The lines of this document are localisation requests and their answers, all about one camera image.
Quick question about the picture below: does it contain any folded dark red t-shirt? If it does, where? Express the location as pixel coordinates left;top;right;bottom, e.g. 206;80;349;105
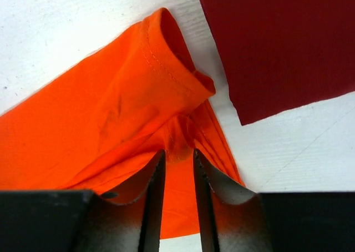
200;0;354;125

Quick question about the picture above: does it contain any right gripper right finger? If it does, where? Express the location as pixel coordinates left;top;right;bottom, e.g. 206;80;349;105
193;149;354;251

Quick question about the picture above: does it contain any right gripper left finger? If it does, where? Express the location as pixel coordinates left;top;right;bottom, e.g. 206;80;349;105
1;150;165;251

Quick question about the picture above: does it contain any orange t-shirt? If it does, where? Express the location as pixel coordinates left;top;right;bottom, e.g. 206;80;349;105
1;8;241;239

